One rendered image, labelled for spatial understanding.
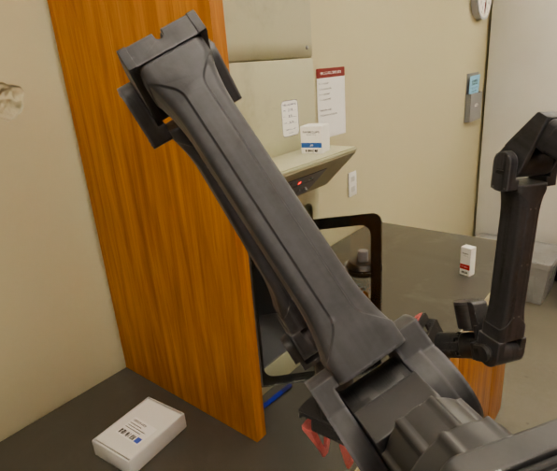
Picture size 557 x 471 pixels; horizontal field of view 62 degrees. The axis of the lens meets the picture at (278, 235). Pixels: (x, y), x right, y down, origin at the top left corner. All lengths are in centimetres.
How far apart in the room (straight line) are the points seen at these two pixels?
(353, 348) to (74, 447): 93
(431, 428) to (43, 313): 107
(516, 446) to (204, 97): 32
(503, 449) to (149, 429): 93
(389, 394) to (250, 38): 78
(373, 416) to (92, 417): 99
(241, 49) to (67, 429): 93
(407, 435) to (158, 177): 76
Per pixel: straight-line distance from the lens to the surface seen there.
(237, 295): 90
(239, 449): 109
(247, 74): 98
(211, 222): 88
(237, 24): 98
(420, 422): 33
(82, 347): 136
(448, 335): 113
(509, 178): 89
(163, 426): 113
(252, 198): 37
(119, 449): 111
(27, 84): 120
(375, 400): 36
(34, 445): 127
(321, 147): 104
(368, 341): 37
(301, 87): 112
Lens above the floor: 170
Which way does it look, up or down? 20 degrees down
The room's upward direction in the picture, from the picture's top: 4 degrees counter-clockwise
